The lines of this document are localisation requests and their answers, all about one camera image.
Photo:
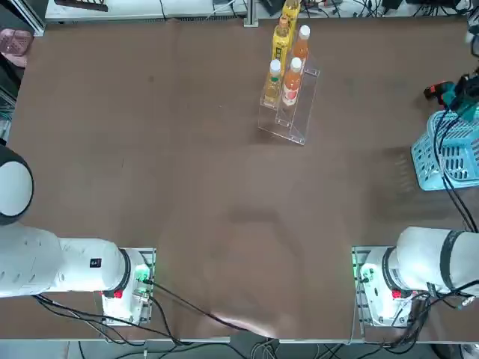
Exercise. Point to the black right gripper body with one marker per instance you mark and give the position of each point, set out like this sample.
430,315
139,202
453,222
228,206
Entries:
467,91

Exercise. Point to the orange black barcode scanner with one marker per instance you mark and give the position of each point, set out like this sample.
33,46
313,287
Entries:
434,89

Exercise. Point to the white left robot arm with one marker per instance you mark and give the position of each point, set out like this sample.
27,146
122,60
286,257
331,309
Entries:
75,261

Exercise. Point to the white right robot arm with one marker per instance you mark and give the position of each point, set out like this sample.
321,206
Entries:
419,258

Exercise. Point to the light blue plastic basket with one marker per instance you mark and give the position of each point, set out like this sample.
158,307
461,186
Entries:
423,179

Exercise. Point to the clear acrylic stepped shelf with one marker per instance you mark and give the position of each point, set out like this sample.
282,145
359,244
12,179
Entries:
295,123

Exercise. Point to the orange drink bottle white cap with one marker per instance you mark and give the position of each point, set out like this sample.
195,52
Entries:
302,46
292,86

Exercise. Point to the yellow drink bottle orange cap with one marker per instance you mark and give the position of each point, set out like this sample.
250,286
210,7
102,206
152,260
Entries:
291,11
281,41

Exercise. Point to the pale tea bottle white cap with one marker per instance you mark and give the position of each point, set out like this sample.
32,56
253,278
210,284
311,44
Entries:
273,84

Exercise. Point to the black power strip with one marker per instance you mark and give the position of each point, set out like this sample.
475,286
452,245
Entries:
82,4

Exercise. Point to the pink perforated slipper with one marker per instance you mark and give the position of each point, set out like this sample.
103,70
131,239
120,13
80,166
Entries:
15,46

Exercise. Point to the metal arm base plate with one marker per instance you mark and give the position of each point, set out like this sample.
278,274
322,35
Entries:
359,261
149,258

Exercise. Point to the aluminium camera post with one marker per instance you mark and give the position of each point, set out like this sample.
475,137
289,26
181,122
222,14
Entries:
250,13

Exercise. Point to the aluminium frame profile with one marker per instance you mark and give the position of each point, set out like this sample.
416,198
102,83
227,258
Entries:
31,18

